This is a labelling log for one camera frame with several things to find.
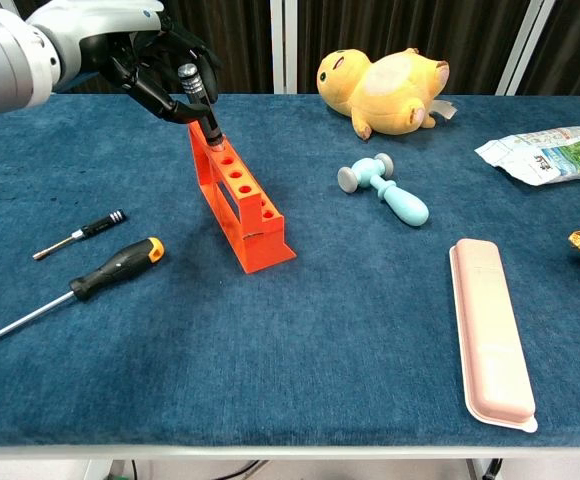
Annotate black screwdriver with silver cap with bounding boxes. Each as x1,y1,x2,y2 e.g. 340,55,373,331
177,63,227,151

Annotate pink oblong case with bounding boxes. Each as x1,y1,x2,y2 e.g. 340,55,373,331
448,238,540,434

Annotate white partition post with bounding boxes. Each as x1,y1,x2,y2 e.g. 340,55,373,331
269,0,300,95
494,0,557,96

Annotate black pleated curtain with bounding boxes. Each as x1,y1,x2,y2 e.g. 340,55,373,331
52,0,273,95
517,0,580,96
297,0,524,96

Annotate black cable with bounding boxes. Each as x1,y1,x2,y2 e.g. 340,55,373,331
214,459,270,480

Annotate white green snack bag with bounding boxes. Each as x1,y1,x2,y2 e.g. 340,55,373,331
473,124,580,187

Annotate orange tool holder rack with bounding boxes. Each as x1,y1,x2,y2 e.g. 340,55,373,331
187,119,299,275

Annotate yellow plush duck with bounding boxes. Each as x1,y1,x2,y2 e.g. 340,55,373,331
317,47,459,141

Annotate small black nut driver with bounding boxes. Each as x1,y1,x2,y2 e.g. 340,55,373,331
32,209,128,262

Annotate light blue toy hammer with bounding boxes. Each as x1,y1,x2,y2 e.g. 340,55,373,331
337,152,430,229

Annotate large black orange screwdriver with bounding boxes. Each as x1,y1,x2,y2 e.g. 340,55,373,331
0,236,166,352

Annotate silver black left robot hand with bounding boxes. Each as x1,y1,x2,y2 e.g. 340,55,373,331
82,24,222,126

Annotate blue table cloth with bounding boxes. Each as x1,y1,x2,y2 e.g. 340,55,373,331
0,93,580,448

